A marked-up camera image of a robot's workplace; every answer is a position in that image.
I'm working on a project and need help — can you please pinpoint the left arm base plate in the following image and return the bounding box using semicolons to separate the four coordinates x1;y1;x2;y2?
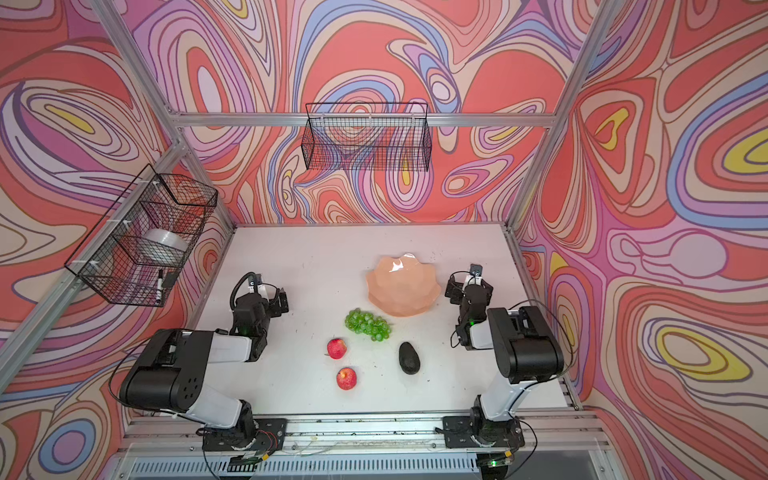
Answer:
196;418;288;453

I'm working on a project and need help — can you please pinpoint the black marker pen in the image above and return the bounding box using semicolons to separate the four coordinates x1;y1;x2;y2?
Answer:
155;269;164;305

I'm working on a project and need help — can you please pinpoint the back black wire basket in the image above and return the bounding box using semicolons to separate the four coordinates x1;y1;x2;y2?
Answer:
301;101;432;173

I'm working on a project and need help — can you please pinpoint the left black wire basket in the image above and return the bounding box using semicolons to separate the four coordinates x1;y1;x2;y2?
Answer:
65;166;218;307

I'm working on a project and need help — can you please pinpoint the pink faceted fruit bowl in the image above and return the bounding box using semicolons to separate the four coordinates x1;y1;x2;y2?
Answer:
365;253;442;318

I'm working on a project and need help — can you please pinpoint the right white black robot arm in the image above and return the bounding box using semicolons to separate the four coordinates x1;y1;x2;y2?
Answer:
437;265;566;452

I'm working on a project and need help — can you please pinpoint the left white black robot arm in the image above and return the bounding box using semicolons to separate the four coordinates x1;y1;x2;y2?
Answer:
117;272;289;458

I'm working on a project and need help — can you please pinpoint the black wire basket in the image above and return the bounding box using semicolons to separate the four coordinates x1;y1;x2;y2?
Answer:
301;101;432;173
65;166;218;307

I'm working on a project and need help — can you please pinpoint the aluminium front rail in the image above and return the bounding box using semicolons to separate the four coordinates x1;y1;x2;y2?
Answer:
105;409;628;479

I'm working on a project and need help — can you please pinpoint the red fake apple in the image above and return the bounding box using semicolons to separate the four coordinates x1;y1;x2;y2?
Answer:
326;338;347;360
336;367;357;391

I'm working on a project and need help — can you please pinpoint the dark fake avocado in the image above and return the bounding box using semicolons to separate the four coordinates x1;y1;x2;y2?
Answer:
398;342;421;375

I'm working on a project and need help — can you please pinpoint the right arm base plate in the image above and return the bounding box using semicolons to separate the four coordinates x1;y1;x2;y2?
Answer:
436;416;526;452

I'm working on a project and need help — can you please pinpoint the green fake grape bunch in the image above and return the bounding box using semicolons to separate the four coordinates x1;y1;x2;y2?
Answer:
344;308;392;342

